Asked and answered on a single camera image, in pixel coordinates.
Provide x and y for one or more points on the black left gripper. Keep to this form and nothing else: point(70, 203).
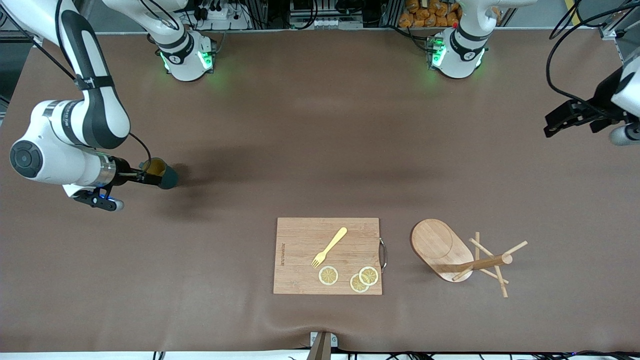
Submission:
point(604, 101)

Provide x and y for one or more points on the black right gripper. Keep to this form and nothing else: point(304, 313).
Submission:
point(120, 170)

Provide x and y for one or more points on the teal cup with yellow inside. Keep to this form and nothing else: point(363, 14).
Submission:
point(170, 179)

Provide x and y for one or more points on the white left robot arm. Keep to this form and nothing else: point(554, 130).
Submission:
point(457, 57)

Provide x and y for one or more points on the wooden mug tree rack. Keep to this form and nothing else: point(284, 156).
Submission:
point(435, 245)

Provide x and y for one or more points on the wooden cutting board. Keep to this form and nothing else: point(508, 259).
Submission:
point(300, 240)

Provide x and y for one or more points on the brown table mat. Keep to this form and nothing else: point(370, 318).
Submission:
point(320, 150)

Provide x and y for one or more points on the white power strip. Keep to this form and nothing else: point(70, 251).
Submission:
point(222, 17)

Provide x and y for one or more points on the bag of orange bread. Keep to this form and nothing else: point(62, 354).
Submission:
point(430, 12)

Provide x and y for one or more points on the yellow plastic fork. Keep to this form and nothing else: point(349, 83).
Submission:
point(334, 242)

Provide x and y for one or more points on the lemon slice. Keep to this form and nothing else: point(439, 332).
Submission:
point(369, 275)
point(356, 286)
point(328, 275)

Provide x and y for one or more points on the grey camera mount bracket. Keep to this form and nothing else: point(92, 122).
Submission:
point(322, 345)

